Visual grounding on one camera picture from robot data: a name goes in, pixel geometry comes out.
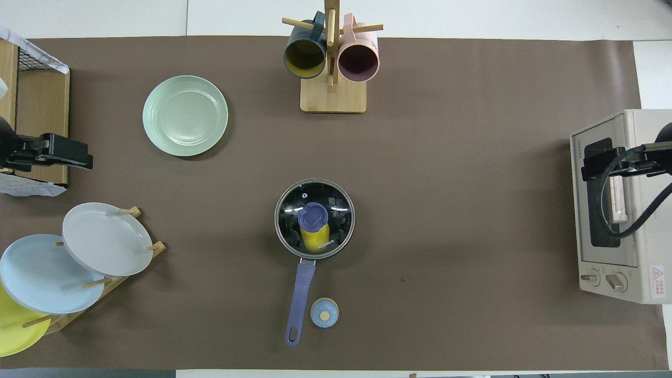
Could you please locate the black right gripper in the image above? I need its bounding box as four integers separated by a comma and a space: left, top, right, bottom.
580, 142, 672, 182

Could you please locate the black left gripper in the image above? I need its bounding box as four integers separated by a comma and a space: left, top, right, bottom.
6, 133, 94, 171

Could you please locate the glass lid blue knob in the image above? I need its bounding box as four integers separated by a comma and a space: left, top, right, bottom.
275, 179, 355, 259

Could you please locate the grey plate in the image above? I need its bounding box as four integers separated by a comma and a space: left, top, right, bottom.
62, 202, 154, 277

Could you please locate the mint green plate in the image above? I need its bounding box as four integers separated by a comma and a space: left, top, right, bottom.
142, 75, 229, 157

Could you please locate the light blue plate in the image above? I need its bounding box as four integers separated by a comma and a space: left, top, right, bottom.
0, 234, 106, 315

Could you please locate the wooden plate rack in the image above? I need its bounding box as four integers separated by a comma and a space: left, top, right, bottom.
21, 206, 166, 335

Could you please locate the yellow plate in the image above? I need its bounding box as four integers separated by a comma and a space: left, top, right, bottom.
0, 283, 51, 358

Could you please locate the wooden cutting board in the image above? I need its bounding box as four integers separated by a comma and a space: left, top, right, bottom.
0, 39, 70, 188

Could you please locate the white patterned cloth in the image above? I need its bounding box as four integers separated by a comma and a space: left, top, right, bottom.
0, 172, 68, 198
0, 26, 70, 74

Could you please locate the beige toaster oven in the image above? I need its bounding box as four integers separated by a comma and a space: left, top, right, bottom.
570, 109, 672, 305

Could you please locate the brown table mat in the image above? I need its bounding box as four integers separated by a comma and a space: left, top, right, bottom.
0, 36, 670, 371

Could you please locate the dark teal mug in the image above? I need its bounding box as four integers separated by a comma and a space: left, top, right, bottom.
283, 12, 328, 80

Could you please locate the pink ribbed mug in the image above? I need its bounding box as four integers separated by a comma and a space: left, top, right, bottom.
338, 13, 380, 83

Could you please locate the wooden mug tree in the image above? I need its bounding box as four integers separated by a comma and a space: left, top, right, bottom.
282, 0, 384, 114

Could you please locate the dark blue saucepan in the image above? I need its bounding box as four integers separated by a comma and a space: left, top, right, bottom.
274, 178, 356, 347

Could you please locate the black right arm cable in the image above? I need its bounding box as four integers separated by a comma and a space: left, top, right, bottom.
600, 147, 672, 240

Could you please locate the black wire basket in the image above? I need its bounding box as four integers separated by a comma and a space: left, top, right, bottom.
16, 43, 69, 74

